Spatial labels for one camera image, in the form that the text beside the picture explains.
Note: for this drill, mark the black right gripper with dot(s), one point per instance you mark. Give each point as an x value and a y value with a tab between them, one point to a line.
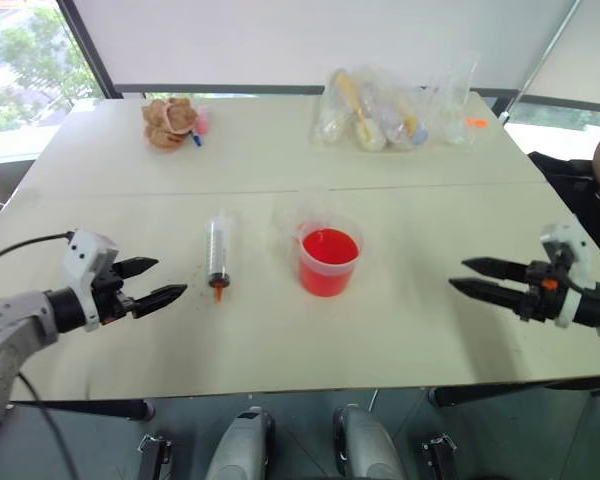
542	295

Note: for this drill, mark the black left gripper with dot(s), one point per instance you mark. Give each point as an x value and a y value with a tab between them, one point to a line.
107	295

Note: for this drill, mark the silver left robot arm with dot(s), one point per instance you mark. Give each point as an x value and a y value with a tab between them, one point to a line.
10	320

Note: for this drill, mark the clear syringe with orange tip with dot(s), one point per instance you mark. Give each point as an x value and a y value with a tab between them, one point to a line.
218	250

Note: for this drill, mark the large cup with red liquid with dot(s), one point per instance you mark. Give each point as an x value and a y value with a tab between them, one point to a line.
328	270

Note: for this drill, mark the black table leg bar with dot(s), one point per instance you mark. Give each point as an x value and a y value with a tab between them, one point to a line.
105	409
505	392

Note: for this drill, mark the black chair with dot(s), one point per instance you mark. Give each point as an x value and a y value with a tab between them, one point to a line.
565	180

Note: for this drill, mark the blue marker pen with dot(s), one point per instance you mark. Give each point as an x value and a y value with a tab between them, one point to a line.
197	139

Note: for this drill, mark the orange tape marker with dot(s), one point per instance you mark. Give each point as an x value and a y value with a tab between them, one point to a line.
476	121

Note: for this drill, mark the brown walnut shaped pile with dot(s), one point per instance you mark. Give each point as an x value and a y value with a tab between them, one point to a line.
170	120

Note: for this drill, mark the small pink object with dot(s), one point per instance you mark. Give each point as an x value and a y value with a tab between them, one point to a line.
203	120

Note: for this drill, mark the grey left robot leg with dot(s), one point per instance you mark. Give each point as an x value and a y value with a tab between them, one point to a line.
240	445

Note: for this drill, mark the grey robot leg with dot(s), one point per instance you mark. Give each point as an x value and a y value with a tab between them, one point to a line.
240	445
370	445

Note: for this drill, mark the clear plastic bag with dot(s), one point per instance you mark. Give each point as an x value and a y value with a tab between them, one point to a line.
430	100

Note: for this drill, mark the grey right robot leg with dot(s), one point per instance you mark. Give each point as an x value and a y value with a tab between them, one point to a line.
370	445

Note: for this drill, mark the grey diagonal rod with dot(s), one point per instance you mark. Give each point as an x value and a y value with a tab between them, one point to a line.
545	60

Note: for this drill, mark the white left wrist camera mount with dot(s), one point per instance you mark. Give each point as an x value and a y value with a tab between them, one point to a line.
82	250

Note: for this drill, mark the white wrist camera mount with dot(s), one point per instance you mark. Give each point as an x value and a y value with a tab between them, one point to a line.
82	250
572	245

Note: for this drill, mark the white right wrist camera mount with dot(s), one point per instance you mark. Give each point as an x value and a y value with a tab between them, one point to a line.
572	245

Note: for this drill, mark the black metal caster bracket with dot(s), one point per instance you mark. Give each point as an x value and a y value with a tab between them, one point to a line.
155	457
440	455

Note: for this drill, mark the black window frame post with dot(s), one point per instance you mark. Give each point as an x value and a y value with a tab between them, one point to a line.
87	45

